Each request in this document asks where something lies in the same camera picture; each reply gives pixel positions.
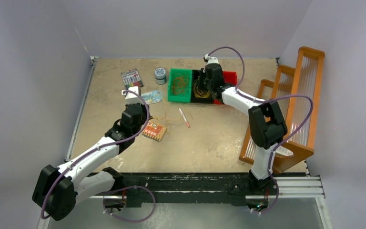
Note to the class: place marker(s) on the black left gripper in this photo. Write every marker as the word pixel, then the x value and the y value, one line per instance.
pixel 145 110

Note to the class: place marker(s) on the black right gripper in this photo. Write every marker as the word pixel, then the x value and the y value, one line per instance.
pixel 205 74

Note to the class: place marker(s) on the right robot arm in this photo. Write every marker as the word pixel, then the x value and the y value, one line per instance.
pixel 267 125

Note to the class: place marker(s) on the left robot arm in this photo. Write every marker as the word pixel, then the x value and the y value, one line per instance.
pixel 59 189

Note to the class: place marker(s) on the red plastic bin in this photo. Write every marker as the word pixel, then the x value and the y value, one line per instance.
pixel 230 77

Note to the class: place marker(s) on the orange spiral notebook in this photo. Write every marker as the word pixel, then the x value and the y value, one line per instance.
pixel 154 131

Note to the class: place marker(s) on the black plastic bin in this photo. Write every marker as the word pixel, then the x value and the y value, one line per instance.
pixel 198 95

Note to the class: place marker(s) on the correction tape blister pack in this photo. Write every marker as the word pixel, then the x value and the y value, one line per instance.
pixel 152 97

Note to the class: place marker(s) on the green plastic bin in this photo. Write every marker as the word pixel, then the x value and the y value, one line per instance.
pixel 179 86

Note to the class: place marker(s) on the marker pen set pack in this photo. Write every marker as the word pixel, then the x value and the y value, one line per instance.
pixel 131 78

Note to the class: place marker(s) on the round paint jar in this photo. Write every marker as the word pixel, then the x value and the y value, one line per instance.
pixel 160 76

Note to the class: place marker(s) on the white orange marker pen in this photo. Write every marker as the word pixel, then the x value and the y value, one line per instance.
pixel 184 117

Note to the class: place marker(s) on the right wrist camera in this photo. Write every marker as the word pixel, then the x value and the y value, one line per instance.
pixel 210 59

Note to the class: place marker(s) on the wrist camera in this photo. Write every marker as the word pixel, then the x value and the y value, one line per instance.
pixel 132 95
pixel 210 59

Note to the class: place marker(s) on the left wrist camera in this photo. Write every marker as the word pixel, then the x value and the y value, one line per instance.
pixel 132 95

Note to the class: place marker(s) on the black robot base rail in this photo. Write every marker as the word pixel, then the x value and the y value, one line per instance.
pixel 234 188

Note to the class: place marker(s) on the aluminium table edge rail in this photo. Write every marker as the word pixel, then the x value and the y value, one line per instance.
pixel 72 141

